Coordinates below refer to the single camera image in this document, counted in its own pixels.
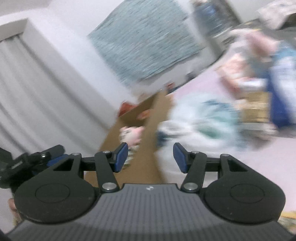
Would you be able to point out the cardboard box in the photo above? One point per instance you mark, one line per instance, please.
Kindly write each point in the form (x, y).
(143, 148)

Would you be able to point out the light grey curtain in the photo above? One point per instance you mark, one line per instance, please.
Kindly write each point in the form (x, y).
(34, 92)

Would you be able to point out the blue white soft pack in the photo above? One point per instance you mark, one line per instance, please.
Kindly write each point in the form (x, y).
(282, 88)

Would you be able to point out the white plastic bag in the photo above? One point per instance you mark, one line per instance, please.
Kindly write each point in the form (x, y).
(198, 125)

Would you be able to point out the teal patterned blanket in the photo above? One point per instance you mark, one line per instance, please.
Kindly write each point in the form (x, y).
(148, 39)

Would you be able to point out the red bag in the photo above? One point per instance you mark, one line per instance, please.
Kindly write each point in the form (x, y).
(126, 108)

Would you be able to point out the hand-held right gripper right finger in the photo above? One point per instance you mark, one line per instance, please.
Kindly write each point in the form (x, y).
(180, 160)

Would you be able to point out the beige tissue pack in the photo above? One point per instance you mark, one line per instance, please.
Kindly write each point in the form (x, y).
(255, 106)

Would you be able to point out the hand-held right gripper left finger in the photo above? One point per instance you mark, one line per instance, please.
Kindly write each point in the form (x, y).
(121, 157)

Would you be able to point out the pink towel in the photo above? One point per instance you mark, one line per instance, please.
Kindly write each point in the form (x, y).
(263, 45)

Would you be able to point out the checked cloth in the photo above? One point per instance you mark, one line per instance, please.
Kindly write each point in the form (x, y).
(275, 11)

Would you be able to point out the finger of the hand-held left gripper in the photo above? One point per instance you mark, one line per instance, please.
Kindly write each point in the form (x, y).
(53, 151)

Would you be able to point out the pink printed mat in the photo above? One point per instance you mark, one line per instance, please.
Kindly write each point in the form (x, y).
(266, 166)

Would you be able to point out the pink plush toy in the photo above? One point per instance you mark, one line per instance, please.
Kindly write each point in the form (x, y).
(131, 135)

